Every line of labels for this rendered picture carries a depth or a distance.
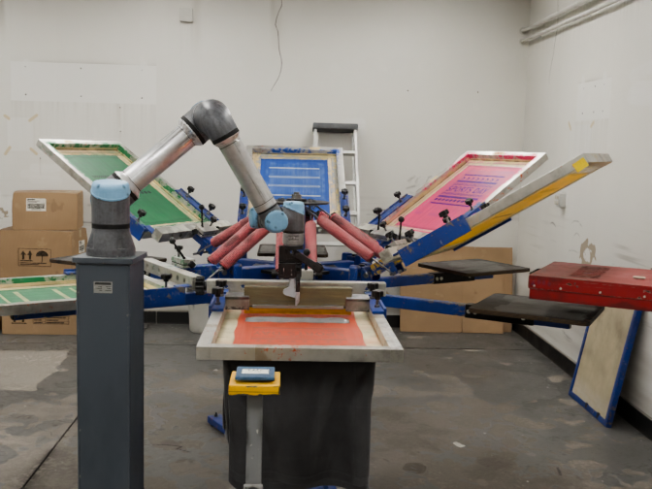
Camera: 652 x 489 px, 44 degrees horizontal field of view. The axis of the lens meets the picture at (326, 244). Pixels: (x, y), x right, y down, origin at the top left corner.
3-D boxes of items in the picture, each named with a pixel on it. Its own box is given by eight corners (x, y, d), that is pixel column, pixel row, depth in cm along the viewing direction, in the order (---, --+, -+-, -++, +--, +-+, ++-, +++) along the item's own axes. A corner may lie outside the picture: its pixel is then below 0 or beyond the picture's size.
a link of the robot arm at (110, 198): (90, 224, 244) (90, 179, 243) (90, 220, 257) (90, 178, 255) (131, 224, 248) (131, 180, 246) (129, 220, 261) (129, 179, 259)
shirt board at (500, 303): (604, 324, 328) (605, 304, 327) (587, 343, 293) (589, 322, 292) (314, 290, 389) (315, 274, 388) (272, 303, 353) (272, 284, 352)
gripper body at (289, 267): (277, 277, 289) (278, 243, 287) (302, 277, 289) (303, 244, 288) (277, 279, 281) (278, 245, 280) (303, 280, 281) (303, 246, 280)
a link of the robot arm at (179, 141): (81, 199, 254) (213, 90, 262) (81, 196, 268) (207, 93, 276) (108, 227, 258) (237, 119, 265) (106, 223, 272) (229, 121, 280)
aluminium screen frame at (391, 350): (403, 362, 228) (404, 349, 227) (195, 360, 225) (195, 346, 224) (373, 308, 306) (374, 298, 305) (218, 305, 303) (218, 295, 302)
